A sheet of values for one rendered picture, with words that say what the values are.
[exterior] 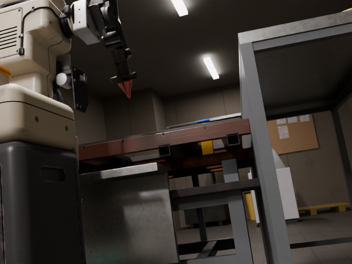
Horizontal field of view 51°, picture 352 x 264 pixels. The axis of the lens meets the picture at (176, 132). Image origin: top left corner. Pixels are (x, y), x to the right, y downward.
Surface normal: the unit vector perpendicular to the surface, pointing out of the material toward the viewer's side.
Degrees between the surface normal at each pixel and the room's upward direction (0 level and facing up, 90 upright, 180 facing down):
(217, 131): 90
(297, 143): 90
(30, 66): 172
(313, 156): 90
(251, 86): 90
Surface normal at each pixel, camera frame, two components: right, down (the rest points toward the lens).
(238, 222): -0.18, -0.17
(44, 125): 0.96, -0.18
